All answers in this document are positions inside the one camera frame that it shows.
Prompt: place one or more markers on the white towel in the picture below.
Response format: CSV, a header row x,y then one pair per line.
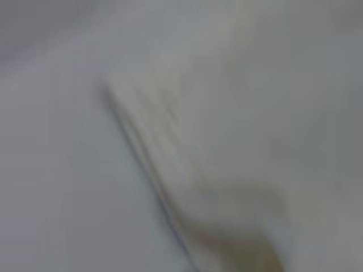
x,y
227,136

